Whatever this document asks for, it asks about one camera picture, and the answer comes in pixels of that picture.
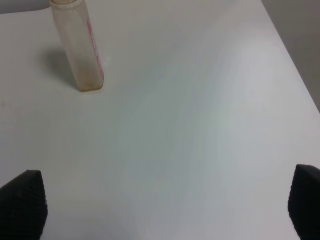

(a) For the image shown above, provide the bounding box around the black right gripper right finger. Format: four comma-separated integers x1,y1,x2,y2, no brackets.
287,164,320,240

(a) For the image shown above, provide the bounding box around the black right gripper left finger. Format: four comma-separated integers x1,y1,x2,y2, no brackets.
0,170,48,240

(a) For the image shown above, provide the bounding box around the clear plastic drink bottle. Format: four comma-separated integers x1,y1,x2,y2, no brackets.
49,0,104,92

